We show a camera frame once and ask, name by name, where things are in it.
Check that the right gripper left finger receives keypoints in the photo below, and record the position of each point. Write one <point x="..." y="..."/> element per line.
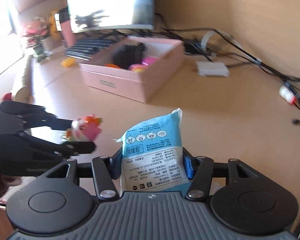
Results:
<point x="106" y="169"/>

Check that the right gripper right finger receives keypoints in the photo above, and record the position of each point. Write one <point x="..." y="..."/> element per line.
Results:
<point x="199" y="171"/>

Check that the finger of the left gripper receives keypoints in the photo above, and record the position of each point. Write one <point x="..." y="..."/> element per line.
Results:
<point x="34" y="120"/>
<point x="66" y="149"/>

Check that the pink duck toy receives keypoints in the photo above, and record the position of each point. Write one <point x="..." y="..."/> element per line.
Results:
<point x="84" y="129"/>

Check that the blue tissue pack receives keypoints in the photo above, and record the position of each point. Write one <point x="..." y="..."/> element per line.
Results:
<point x="152" y="156"/>

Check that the orange toy piece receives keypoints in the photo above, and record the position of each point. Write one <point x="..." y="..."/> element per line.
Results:
<point x="111" y="65"/>

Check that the black plush toy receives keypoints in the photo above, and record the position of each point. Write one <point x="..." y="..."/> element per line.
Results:
<point x="128" y="54"/>

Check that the pink yellow toy cup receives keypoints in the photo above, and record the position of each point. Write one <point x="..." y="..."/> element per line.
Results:
<point x="137" y="68"/>

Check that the pink toy strainer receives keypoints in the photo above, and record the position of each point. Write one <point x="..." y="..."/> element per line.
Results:
<point x="149" y="60"/>

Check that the yellow corn toy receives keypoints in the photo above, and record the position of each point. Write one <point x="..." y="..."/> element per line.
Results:
<point x="68" y="62"/>

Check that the black keyboard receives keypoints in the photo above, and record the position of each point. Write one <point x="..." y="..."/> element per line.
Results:
<point x="85" y="49"/>

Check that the yellow plush toy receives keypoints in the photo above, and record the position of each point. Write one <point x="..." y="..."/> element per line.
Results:
<point x="54" y="33"/>

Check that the pink card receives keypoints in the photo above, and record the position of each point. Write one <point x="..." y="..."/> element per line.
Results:
<point x="67" y="33"/>

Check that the potted red plant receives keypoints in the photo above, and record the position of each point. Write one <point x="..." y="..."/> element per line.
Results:
<point x="35" y="32"/>

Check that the pink cardboard box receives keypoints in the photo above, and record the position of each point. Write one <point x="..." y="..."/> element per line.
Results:
<point x="126" y="83"/>

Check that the white flat box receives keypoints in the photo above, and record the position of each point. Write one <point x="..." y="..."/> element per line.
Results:
<point x="205" y="68"/>

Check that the black device behind card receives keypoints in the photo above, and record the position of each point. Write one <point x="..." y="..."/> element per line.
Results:
<point x="60" y="17"/>

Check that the red capped white bottle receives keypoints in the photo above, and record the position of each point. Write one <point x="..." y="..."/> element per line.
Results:
<point x="288" y="94"/>

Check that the curved computer monitor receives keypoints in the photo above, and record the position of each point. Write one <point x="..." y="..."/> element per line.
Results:
<point x="91" y="15"/>

